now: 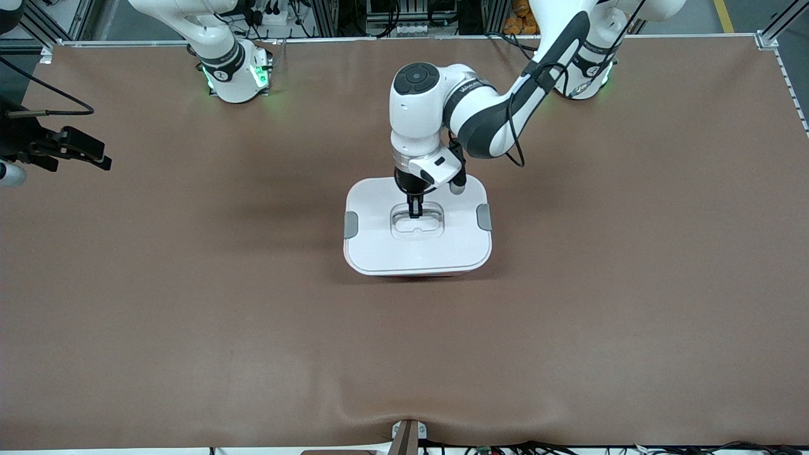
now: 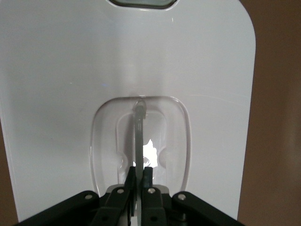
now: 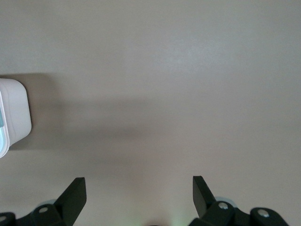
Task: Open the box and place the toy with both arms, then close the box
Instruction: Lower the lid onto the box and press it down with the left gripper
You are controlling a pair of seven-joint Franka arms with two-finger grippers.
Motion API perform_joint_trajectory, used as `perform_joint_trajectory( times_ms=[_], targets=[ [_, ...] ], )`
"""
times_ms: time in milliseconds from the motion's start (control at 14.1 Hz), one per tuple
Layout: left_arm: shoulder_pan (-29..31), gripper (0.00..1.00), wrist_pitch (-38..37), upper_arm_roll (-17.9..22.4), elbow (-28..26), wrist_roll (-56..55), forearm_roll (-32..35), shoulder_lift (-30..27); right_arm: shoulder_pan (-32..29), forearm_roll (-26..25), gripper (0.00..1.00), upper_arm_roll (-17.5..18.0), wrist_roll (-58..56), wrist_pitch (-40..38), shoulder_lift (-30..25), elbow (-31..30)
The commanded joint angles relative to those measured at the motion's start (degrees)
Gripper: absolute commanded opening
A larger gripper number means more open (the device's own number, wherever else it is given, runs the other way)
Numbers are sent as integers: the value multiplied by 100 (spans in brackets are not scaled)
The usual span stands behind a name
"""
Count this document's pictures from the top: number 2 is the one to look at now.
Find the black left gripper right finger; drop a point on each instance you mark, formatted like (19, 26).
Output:
(152, 204)

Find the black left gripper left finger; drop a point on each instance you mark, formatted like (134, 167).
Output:
(117, 204)

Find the white box lid grey latches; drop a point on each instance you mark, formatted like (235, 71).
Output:
(70, 70)

